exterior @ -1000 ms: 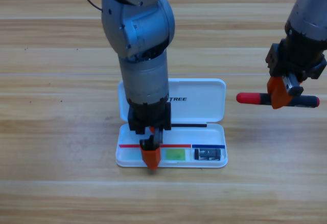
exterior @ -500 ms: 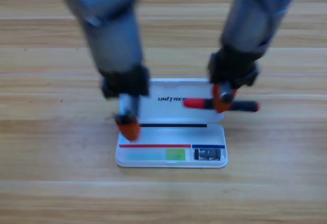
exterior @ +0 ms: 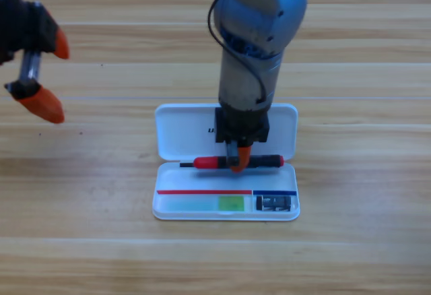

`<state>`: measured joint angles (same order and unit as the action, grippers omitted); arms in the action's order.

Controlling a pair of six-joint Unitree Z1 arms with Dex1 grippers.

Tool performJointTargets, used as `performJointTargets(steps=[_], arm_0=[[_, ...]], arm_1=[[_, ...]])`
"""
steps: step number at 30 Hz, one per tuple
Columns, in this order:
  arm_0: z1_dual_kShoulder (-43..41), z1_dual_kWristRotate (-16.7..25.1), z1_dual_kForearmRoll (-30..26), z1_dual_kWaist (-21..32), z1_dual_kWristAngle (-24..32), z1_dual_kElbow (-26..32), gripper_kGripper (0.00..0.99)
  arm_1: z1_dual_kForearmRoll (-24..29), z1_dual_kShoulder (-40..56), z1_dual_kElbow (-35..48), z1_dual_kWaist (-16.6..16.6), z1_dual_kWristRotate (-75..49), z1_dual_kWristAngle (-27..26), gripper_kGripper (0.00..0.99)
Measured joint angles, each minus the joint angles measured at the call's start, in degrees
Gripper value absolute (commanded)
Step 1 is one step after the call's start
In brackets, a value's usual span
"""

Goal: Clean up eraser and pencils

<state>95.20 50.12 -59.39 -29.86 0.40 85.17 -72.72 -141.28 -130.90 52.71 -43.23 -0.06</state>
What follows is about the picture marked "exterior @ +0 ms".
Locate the white Unitree pencil case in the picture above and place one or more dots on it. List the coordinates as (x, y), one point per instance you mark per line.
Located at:
(188, 126)

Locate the black marker with red cap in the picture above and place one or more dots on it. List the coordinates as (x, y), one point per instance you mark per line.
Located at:
(207, 162)

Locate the green and white highlighter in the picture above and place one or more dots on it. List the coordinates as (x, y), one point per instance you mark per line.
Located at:
(232, 203)

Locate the black eraser with white print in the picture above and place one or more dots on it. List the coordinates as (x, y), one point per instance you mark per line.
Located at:
(272, 203)

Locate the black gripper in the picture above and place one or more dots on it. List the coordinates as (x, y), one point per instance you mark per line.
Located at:
(30, 25)
(242, 126)

